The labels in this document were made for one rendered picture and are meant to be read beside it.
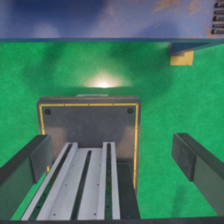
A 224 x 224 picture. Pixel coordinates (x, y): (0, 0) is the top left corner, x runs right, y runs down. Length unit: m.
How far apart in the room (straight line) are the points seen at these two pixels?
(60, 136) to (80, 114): 0.22
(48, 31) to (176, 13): 0.53
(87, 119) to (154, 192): 1.11
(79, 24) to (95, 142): 0.75
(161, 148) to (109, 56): 0.95
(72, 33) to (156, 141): 1.17
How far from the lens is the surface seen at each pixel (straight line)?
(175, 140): 0.17
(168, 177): 1.79
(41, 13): 0.80
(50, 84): 1.45
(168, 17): 0.79
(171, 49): 1.45
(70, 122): 1.12
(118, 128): 1.10
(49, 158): 0.17
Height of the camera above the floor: 1.36
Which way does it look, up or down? 75 degrees down
